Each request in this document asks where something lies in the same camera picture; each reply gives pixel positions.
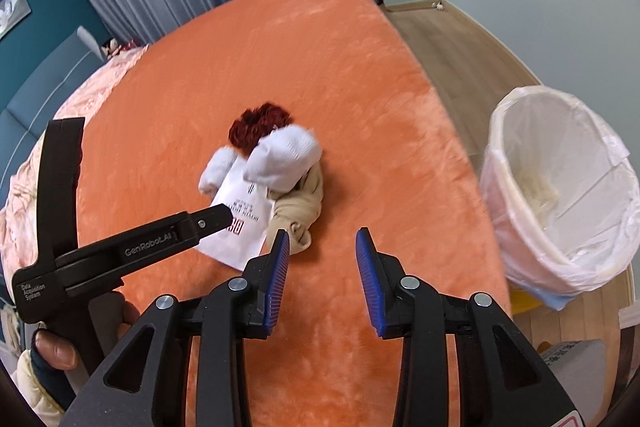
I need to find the beige stocking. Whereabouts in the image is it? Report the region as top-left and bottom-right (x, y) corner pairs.
(262, 162), (325, 255)

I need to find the pink floral quilt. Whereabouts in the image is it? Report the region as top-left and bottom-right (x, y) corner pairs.
(0, 44), (151, 288)

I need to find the white paper bag red print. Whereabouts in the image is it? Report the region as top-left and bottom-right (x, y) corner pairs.
(197, 157), (277, 270)

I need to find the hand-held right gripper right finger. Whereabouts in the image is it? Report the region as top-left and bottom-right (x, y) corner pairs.
(355, 228), (583, 427)

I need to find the wall picture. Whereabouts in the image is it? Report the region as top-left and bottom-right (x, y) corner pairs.
(0, 0), (33, 40)

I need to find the person's left hand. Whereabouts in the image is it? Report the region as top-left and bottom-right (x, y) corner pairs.
(31, 299), (142, 373)

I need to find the yellow bin with white liner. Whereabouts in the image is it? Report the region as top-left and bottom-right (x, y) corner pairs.
(480, 86), (640, 298)

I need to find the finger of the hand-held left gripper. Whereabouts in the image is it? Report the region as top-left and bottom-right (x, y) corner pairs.
(175, 204), (232, 240)

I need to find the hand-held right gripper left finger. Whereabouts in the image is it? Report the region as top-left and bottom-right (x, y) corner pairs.
(60, 229), (291, 427)

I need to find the orange plush blanket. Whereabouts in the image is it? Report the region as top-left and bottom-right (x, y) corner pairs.
(50, 0), (513, 427)

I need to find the blue plastic bag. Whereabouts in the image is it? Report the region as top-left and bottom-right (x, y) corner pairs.
(532, 289), (576, 312)

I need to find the white sock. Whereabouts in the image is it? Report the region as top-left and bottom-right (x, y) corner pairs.
(199, 147), (247, 195)
(244, 124), (323, 195)

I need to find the blue padded headboard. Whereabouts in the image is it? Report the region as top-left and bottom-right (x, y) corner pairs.
(0, 27), (108, 192)

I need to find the yellow trash bin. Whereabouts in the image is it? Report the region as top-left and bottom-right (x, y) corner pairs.
(510, 287), (546, 315)

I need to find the person's left forearm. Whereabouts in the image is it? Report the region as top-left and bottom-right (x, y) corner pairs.
(10, 347), (76, 427)

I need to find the dark red scrunchie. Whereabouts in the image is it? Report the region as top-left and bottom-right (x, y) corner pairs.
(228, 103), (292, 158)

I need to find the small doll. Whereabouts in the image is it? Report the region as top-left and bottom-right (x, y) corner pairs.
(102, 38), (138, 58)

